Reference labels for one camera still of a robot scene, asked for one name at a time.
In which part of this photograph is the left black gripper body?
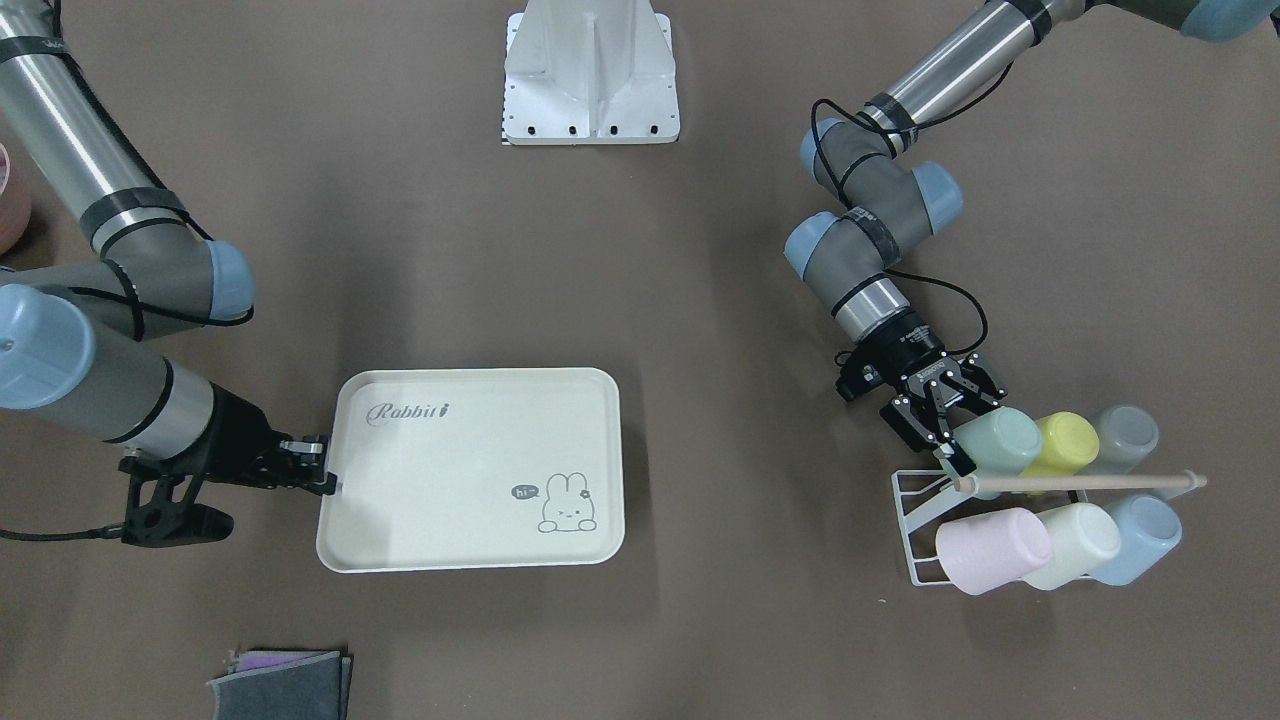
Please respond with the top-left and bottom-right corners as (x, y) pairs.
(860, 313), (986, 419)

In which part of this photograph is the light blue cup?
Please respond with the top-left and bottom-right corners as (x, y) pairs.
(1087, 493), (1183, 585)

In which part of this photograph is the green cup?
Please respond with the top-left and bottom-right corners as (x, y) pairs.
(955, 407), (1044, 478)

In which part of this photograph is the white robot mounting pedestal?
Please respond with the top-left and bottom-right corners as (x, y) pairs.
(500, 1), (681, 146)

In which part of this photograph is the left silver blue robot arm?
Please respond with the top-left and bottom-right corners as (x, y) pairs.
(786, 1), (1277, 484)

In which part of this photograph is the pink cup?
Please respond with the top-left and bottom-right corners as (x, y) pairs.
(934, 509), (1053, 594)

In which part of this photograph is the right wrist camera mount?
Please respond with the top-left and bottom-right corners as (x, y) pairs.
(118, 456), (234, 548)

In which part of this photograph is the cream rabbit tray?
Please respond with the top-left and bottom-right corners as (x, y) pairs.
(315, 366), (626, 573)

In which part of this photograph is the pink bowl with ice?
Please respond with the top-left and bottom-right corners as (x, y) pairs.
(0, 143), (32, 255)

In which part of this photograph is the grey folded cloth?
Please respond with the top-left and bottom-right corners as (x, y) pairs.
(209, 650), (352, 719)

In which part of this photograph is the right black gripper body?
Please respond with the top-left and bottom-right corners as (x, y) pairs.
(204, 386), (330, 489)

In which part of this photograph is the white wire cup rack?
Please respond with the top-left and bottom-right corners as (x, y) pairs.
(890, 470), (1210, 588)

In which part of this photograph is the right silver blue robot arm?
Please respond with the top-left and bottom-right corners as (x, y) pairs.
(3, 1), (337, 498)

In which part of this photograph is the yellow cup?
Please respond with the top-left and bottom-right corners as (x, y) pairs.
(1020, 411), (1100, 477)

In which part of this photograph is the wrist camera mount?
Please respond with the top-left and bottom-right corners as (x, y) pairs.
(835, 355), (884, 402)
(118, 456), (234, 548)

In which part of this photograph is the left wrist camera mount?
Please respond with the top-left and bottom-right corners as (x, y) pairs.
(835, 355), (884, 402)

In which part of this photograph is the cream cup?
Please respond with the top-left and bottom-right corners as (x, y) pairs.
(1023, 502), (1123, 591)

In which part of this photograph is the grey cup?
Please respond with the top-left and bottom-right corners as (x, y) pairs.
(1078, 404), (1160, 477)

